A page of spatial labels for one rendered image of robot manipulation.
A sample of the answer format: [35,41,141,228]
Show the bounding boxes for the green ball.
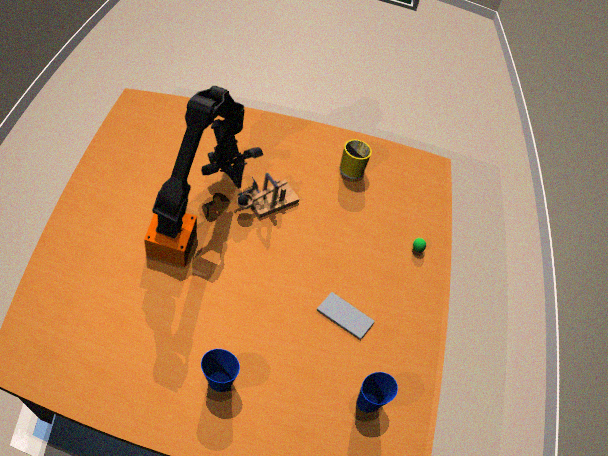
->
[413,239,426,252]

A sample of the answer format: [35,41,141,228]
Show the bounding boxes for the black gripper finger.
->
[220,167,240,189]
[232,163,247,188]

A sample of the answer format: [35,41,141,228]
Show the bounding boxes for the yellow cylindrical cup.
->
[339,139,372,179]

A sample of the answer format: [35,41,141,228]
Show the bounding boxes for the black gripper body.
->
[201,136,264,175]

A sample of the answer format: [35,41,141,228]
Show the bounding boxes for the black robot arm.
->
[152,85,245,238]

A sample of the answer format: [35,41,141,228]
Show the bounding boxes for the dark blue cup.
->
[201,348,240,392]
[356,371,398,413]

